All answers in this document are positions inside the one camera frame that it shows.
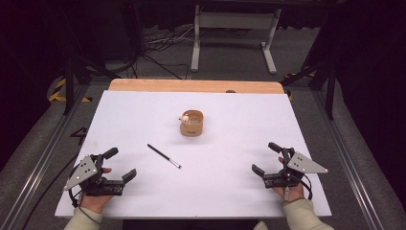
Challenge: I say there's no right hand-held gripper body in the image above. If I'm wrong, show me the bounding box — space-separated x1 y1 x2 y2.
262 147 329 190

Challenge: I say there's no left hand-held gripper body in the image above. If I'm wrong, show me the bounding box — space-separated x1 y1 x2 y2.
63 153 126 197

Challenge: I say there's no person's right hand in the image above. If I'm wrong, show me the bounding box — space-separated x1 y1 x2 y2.
272 156 305 205

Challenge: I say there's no person's left hand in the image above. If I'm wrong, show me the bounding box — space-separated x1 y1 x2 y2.
79 167 115 215

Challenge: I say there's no black pen with silver tip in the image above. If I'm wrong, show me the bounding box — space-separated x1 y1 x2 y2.
147 143 183 170

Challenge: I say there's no black tripod stand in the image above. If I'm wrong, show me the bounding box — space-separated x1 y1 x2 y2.
61 57 123 116
280 57 337 121

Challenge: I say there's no wooden pen holder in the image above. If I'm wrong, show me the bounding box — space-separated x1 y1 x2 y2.
179 109 205 138

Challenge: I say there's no yellow and black tape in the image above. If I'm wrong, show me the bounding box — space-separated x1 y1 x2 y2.
47 78 94 104

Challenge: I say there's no grey metal stand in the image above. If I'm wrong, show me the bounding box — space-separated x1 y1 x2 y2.
190 4 282 76

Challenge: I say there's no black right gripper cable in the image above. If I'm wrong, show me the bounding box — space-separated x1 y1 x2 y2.
298 173 314 201

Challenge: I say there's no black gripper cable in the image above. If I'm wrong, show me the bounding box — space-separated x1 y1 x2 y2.
298 173 314 201
21 153 82 230

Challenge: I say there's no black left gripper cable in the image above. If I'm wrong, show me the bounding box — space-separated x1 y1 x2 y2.
21 153 82 230

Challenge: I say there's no aluminium floor rail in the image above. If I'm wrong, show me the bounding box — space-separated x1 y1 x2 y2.
0 85 91 230
310 89 386 230

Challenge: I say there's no bundle of floor cables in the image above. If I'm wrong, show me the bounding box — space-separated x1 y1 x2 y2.
139 24 196 81

